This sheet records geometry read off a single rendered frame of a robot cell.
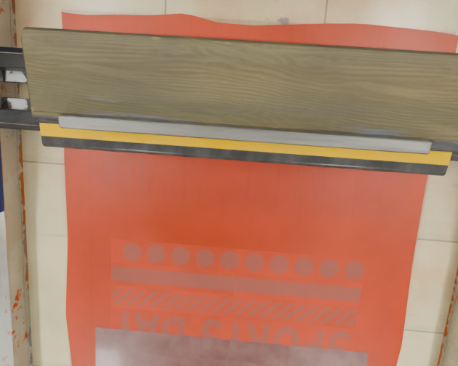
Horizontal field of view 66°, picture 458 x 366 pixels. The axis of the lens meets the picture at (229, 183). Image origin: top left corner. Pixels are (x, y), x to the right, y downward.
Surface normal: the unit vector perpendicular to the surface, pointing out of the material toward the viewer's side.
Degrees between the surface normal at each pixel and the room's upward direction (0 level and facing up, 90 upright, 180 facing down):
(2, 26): 90
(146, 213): 0
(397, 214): 0
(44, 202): 0
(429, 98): 9
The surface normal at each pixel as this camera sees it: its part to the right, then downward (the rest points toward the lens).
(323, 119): -0.07, 0.35
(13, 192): 1.00, 0.07
